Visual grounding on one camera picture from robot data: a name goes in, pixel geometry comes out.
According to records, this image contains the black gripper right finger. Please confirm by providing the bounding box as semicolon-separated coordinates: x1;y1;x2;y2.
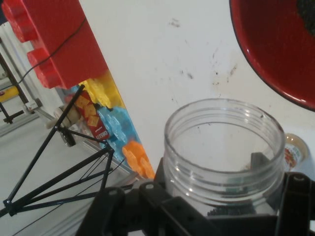
275;172;315;236

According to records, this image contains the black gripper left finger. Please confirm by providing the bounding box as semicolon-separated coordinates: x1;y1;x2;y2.
75;157;206;236

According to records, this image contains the clear plastic jar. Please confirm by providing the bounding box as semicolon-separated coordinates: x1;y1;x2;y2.
163;98;287;217

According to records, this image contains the small spice bottle green cap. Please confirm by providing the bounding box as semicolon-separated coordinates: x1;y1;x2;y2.
283;132;310;173

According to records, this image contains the orange toy block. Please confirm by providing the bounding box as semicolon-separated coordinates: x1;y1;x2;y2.
122;140;156;179

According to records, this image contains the translucent blue toy block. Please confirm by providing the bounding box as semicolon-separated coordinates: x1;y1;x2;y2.
95;105;142;160

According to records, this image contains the red cracker box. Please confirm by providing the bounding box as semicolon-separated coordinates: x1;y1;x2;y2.
75;89;110;143

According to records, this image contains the black tripod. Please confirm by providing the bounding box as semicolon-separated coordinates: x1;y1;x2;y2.
0;85;128;217

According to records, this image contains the red bowl black rim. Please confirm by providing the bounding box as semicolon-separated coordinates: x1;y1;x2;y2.
228;0;315;111

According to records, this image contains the yellow plastic toy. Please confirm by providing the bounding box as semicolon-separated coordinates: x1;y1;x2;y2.
0;88;20;102

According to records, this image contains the red toy block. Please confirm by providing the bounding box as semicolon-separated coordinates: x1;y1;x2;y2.
1;0;109;89

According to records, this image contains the black seed pile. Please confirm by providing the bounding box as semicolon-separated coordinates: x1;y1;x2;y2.
294;0;315;37

